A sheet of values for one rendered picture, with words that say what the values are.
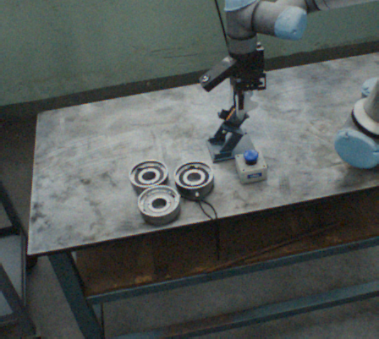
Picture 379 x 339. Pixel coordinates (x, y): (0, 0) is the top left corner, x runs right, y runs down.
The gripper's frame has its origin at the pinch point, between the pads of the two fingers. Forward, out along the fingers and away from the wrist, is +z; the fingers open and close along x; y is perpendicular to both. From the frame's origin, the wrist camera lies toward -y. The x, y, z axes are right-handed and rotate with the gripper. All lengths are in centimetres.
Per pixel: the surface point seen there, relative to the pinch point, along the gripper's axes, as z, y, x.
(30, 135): 92, -89, 131
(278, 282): 92, 15, 4
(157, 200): 10.1, -25.8, -16.9
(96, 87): 80, -48, 149
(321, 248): 38.6, 18.8, -21.8
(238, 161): 7.6, -2.6, -10.9
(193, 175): 10.4, -15.1, -10.0
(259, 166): 7.6, 1.9, -14.6
